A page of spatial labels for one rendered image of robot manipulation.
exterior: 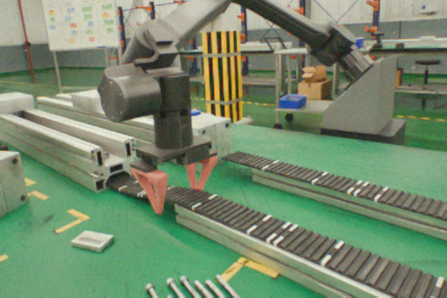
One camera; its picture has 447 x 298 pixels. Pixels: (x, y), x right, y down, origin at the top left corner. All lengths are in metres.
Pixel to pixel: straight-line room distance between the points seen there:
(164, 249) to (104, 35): 5.96
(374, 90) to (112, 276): 0.76
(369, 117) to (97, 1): 5.78
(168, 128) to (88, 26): 6.07
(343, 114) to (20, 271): 0.81
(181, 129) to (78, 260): 0.22
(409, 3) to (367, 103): 7.24
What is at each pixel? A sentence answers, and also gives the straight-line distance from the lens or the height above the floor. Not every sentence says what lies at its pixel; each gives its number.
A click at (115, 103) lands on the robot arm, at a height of 0.98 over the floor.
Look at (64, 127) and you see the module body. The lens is 0.95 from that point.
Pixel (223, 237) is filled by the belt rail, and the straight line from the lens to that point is 0.48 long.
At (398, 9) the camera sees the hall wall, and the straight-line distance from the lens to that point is 8.21.
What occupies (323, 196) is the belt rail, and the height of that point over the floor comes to 0.79.
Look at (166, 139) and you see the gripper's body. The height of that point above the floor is 0.91.
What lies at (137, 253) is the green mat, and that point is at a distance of 0.50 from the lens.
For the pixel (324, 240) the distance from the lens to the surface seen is 0.44.
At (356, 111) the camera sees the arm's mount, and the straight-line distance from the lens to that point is 0.99.
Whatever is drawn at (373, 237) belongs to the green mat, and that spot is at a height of 0.78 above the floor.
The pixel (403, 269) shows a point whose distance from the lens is 0.42.
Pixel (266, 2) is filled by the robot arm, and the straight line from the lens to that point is 0.94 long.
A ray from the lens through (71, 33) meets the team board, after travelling 6.77.
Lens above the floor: 1.05
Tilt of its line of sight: 15 degrees down
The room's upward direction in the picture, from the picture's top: 3 degrees counter-clockwise
